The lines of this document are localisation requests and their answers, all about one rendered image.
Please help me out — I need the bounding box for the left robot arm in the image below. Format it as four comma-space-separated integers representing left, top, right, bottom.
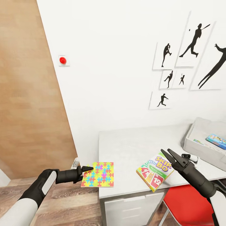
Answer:
0, 157, 94, 226

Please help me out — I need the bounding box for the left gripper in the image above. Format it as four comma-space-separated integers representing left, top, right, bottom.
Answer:
64, 165, 94, 184

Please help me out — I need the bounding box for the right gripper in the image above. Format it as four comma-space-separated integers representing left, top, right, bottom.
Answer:
161, 149, 205, 187

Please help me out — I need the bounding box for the board game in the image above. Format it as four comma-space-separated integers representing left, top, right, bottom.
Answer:
194, 140, 226, 155
206, 134, 226, 150
136, 151, 175, 192

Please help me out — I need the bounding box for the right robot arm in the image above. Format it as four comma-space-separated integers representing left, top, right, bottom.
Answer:
161, 149, 226, 226

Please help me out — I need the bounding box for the jigsaw puzzle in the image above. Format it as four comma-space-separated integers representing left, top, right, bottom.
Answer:
81, 162, 114, 187

